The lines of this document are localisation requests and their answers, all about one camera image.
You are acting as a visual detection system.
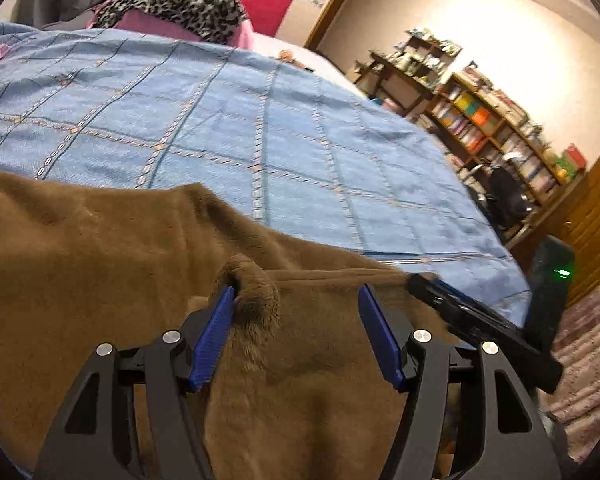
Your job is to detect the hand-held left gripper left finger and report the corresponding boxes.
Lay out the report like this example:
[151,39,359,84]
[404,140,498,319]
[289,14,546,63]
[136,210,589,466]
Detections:
[32,286,236,480]

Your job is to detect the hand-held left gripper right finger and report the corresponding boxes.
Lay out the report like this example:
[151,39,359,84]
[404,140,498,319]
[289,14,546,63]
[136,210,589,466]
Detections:
[357,284,563,480]

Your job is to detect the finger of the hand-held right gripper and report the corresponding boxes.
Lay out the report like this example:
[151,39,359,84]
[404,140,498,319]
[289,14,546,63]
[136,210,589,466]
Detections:
[432,280,526,341]
[406,274,563,393]

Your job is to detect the brown fleece pants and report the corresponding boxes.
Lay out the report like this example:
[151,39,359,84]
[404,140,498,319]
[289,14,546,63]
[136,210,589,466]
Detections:
[0,169,461,480]

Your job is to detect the patterned floor rug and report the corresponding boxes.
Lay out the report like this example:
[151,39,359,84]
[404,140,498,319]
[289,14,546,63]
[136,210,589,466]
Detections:
[537,290,600,461]

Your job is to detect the wooden door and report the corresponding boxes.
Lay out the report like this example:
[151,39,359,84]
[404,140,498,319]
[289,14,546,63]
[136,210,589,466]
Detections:
[505,125,600,306]

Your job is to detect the black chair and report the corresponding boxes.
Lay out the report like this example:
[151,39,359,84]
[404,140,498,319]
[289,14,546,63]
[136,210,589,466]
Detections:
[467,162,531,231]

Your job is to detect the wooden bookshelf with books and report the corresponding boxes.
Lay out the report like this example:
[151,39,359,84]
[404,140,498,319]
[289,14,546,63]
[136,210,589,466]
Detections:
[415,62,588,206]

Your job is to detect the blue checked blanket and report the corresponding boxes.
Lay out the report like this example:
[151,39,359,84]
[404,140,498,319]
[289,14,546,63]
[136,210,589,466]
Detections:
[0,22,536,326]

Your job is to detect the dark wooden desk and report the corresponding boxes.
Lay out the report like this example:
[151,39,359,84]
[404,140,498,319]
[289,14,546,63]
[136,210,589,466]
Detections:
[352,52,438,116]

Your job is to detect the small wooden desk shelf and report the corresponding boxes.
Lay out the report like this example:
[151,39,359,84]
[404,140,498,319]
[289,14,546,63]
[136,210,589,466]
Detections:
[380,27,463,91]

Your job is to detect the lavender bed sheet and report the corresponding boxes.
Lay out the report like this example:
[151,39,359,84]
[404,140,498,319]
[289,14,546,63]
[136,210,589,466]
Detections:
[252,35,366,96]

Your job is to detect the pink blanket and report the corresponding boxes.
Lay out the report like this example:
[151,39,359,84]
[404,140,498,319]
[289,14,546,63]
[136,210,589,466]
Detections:
[87,0,255,51]

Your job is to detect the white wardrobe door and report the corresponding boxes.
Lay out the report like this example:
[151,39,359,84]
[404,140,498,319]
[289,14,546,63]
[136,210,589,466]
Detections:
[275,0,351,46]

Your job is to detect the leopard print cloth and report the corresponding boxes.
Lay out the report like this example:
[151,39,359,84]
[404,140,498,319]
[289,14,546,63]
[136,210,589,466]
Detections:
[97,0,246,43]

